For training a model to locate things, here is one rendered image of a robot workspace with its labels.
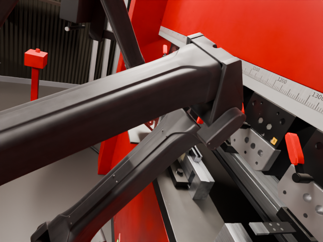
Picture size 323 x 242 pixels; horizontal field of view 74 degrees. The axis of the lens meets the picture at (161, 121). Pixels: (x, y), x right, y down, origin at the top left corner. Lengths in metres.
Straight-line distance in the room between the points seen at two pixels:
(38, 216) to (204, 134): 1.65
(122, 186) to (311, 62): 0.45
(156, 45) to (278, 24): 1.15
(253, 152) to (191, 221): 0.34
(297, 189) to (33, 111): 0.47
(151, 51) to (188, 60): 1.44
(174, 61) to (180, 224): 0.61
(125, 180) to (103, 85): 0.17
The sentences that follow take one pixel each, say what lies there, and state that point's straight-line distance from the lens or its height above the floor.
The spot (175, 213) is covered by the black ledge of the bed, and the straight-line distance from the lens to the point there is 0.80.
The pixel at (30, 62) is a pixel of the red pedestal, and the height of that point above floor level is 0.72.
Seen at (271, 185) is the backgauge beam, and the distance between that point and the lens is 1.01.
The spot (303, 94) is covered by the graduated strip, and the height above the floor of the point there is 1.38.
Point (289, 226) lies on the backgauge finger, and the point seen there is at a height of 1.00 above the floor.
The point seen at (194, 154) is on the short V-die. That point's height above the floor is 1.00.
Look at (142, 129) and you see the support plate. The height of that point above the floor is 1.00.
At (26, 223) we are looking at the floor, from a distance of 1.83.
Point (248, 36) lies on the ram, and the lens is 0.74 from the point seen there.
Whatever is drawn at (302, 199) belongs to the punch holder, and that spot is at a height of 1.21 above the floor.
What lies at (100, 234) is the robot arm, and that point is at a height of 1.01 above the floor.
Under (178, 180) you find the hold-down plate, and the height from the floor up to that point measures 0.91.
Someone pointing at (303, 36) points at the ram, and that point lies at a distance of 0.60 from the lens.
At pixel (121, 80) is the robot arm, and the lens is 0.22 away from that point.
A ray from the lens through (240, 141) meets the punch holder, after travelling 0.64.
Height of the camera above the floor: 1.43
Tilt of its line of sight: 24 degrees down
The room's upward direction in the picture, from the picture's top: 18 degrees clockwise
